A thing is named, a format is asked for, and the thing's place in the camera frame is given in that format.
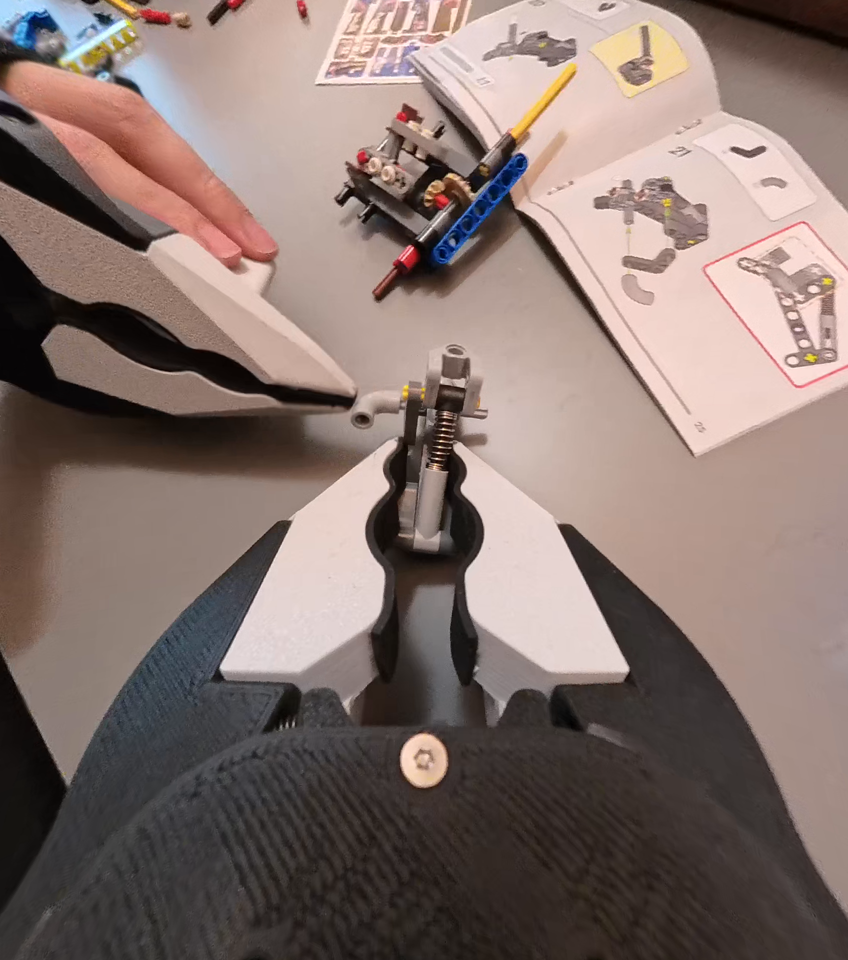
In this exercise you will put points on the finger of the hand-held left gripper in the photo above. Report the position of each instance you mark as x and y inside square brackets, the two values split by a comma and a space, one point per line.
[94, 255]
[131, 382]

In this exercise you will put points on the toy car chassis assembly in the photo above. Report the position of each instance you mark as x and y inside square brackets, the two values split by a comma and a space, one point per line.
[469, 217]

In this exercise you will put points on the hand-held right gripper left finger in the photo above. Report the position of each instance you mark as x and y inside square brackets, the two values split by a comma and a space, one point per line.
[304, 600]

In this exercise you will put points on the sticker sheet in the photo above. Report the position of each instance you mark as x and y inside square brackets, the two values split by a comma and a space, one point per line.
[394, 37]

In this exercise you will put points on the curved grey toy piece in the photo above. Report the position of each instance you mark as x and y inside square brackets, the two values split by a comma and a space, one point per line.
[371, 409]

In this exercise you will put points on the pile of loose toy pieces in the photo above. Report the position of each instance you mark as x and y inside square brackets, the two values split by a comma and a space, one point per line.
[94, 45]

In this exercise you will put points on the red toy pin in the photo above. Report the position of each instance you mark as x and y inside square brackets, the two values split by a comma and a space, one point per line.
[154, 15]

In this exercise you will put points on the person's left hand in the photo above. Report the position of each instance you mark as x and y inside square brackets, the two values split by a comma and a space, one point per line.
[131, 150]

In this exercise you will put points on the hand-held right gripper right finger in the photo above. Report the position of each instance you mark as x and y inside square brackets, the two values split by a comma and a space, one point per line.
[544, 600]

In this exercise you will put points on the toy shock absorber with spring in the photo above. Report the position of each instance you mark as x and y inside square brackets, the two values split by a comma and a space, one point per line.
[435, 495]

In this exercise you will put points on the open instruction booklet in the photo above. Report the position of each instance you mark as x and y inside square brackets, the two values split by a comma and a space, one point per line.
[694, 225]

